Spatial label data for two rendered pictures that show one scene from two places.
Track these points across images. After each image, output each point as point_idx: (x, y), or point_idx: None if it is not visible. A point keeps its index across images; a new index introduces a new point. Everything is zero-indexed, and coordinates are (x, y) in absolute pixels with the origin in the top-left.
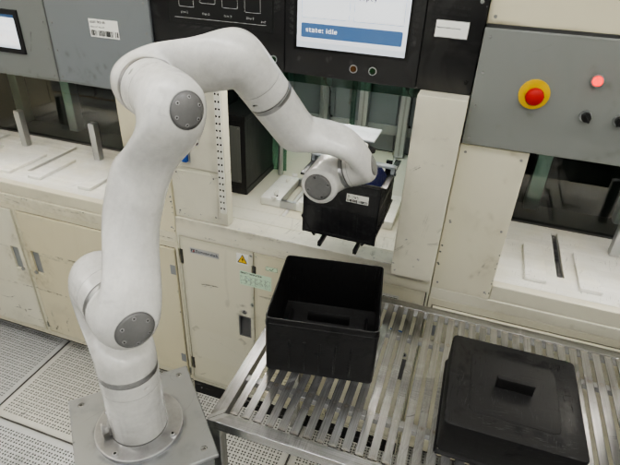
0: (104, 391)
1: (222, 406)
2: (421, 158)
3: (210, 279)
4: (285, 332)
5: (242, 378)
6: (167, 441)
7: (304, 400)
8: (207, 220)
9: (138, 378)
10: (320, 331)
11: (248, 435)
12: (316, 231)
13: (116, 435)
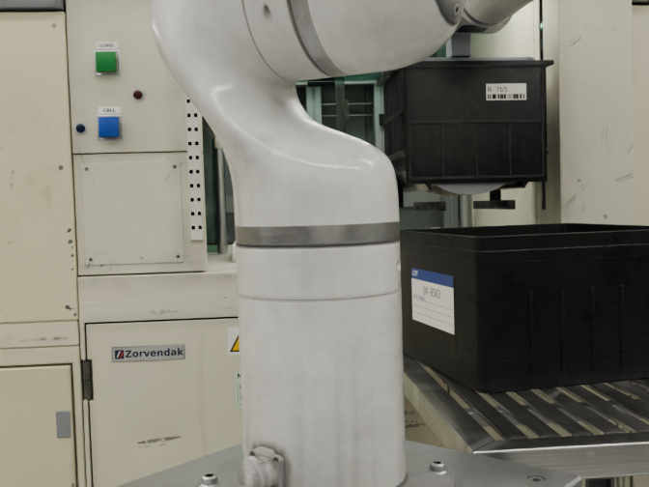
0: (301, 272)
1: (477, 436)
2: (578, 21)
3: (162, 419)
4: (522, 271)
5: (458, 409)
6: (440, 479)
7: (623, 402)
8: (155, 268)
9: (393, 214)
10: (592, 249)
11: (591, 458)
12: (437, 177)
13: (313, 472)
